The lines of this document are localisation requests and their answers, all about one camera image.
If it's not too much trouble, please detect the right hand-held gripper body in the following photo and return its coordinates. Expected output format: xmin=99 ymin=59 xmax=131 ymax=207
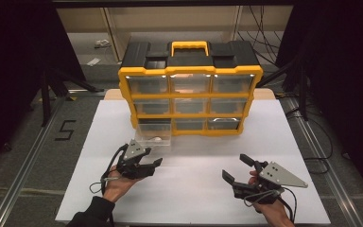
xmin=231 ymin=160 xmax=309 ymax=206

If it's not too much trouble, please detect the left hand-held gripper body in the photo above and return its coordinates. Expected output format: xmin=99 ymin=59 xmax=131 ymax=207
xmin=116 ymin=139 xmax=156 ymax=181

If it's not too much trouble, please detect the clear plastic drawer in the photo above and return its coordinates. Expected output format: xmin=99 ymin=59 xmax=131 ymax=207
xmin=210 ymin=97 xmax=248 ymax=114
xmin=170 ymin=74 xmax=212 ymax=94
xmin=175 ymin=118 xmax=206 ymax=131
xmin=207 ymin=117 xmax=242 ymax=131
xmin=134 ymin=118 xmax=173 ymax=148
xmin=173 ymin=98 xmax=209 ymax=114
xmin=126 ymin=75 xmax=168 ymax=95
xmin=213 ymin=75 xmax=254 ymax=94
xmin=134 ymin=98 xmax=171 ymax=115

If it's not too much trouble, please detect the yellow and black drawer cabinet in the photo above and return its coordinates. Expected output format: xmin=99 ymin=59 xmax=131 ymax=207
xmin=117 ymin=40 xmax=264 ymax=137

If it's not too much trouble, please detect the person's right hand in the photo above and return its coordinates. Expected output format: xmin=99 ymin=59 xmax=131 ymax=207
xmin=248 ymin=169 xmax=287 ymax=220

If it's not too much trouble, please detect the person's left hand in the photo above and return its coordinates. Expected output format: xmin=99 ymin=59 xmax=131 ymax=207
xmin=103 ymin=165 xmax=141 ymax=203

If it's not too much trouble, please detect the black tripod stand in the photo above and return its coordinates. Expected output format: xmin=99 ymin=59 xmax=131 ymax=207
xmin=39 ymin=68 xmax=106 ymax=128
xmin=257 ymin=58 xmax=310 ymax=121

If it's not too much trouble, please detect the small grey floor item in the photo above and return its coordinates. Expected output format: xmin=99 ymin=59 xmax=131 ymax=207
xmin=94 ymin=39 xmax=112 ymax=49

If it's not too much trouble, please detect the dark curtain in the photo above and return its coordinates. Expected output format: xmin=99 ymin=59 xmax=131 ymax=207
xmin=0 ymin=0 xmax=88 ymax=173
xmin=275 ymin=0 xmax=363 ymax=202

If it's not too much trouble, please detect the beige wooden partition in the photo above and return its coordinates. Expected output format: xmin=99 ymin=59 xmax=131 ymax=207
xmin=56 ymin=5 xmax=295 ymax=62

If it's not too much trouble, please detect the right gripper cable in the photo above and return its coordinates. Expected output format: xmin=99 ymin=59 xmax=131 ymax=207
xmin=244 ymin=187 xmax=299 ymax=222

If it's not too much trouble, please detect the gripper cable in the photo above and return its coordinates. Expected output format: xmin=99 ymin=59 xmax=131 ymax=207
xmin=89 ymin=143 xmax=130 ymax=195
xmin=244 ymin=187 xmax=299 ymax=222

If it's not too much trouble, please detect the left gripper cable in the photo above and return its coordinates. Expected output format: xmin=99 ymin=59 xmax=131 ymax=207
xmin=89 ymin=143 xmax=130 ymax=195

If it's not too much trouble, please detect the aluminium floor rail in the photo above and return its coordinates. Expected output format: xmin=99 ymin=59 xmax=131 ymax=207
xmin=0 ymin=89 xmax=107 ymax=227
xmin=275 ymin=94 xmax=363 ymax=227

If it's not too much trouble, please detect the black floor cable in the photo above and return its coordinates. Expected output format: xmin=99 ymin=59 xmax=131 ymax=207
xmin=285 ymin=106 xmax=334 ymax=175

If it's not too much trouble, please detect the yellow carry handle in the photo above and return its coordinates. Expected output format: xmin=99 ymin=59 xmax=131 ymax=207
xmin=170 ymin=40 xmax=210 ymax=58

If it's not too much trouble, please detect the black floor cables bundle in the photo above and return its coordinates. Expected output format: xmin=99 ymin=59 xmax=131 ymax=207
xmin=235 ymin=5 xmax=285 ymax=65

